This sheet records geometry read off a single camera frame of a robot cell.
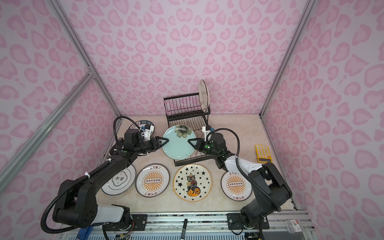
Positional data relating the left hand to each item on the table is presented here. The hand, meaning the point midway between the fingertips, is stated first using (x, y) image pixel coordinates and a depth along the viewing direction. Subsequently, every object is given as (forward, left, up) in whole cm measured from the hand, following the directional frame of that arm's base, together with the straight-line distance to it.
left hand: (167, 139), depth 82 cm
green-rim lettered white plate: (+28, +26, -18) cm, 43 cm away
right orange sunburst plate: (-20, -37, -19) cm, 46 cm away
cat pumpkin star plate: (-17, -13, -19) cm, 29 cm away
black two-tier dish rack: (+24, -10, -1) cm, 26 cm away
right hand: (-2, -12, +1) cm, 12 cm away
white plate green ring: (-16, +28, -19) cm, 38 cm away
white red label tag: (-39, -62, -17) cm, 75 cm away
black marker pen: (-39, -9, -19) cm, 44 cm away
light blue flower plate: (-3, -5, -4) cm, 7 cm away
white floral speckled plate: (+30, -21, +5) cm, 37 cm away
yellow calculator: (+1, -59, -19) cm, 62 cm away
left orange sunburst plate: (-15, +10, -19) cm, 26 cm away
